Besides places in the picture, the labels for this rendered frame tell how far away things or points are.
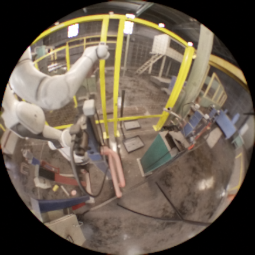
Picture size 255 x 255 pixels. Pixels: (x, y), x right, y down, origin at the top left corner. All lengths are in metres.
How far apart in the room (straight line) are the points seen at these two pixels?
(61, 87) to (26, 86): 0.10
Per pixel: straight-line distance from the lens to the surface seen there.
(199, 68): 1.61
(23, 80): 0.23
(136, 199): 1.35
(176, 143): 0.64
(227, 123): 5.80
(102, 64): 0.92
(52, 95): 0.21
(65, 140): 0.78
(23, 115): 0.46
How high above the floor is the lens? 1.30
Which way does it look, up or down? 48 degrees down
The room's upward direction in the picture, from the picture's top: 9 degrees clockwise
